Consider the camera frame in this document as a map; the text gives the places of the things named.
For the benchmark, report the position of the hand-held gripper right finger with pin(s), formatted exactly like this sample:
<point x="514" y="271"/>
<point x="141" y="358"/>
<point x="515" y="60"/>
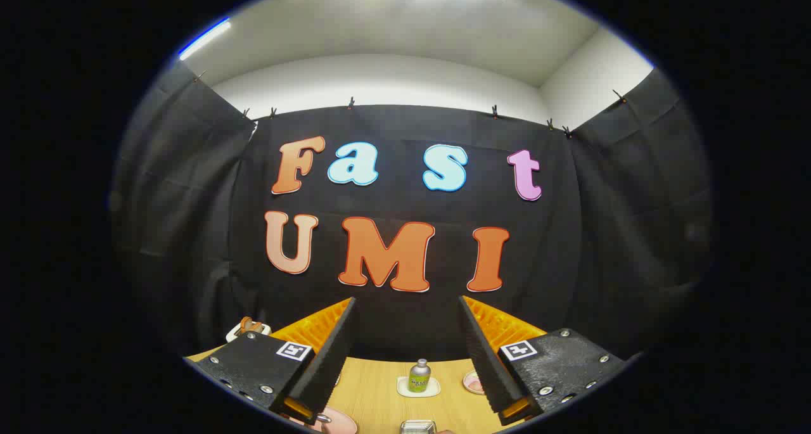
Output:
<point x="488" y="358"/>

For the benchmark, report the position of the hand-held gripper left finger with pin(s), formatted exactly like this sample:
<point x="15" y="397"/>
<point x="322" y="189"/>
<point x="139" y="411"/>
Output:
<point x="329" y="358"/>

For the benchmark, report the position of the small pink dish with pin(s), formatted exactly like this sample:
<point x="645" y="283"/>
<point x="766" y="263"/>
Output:
<point x="472" y="383"/>

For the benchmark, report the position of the large pink plate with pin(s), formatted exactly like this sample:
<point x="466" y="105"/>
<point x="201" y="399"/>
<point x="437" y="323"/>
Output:
<point x="342" y="424"/>

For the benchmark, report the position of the green soda bottle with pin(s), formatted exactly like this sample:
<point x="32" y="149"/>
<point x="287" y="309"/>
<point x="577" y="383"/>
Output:
<point x="419" y="378"/>

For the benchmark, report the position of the white coaster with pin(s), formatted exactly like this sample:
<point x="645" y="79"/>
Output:
<point x="403" y="391"/>

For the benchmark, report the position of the brown toast slice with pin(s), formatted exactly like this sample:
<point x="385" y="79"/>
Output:
<point x="246" y="324"/>

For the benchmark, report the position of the cream white toaster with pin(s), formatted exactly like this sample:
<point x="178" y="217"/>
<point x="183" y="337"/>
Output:
<point x="236" y="334"/>

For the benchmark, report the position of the metal toast rack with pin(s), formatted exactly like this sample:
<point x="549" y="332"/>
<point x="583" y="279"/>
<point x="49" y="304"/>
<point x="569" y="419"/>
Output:
<point x="418" y="427"/>

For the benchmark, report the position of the black backdrop cloth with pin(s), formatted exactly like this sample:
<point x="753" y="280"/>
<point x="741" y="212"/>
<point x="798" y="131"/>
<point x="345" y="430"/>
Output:
<point x="405" y="123"/>

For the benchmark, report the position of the row of black cloth clips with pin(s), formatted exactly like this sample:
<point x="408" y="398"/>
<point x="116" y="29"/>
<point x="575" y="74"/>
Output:
<point x="350" y="102"/>

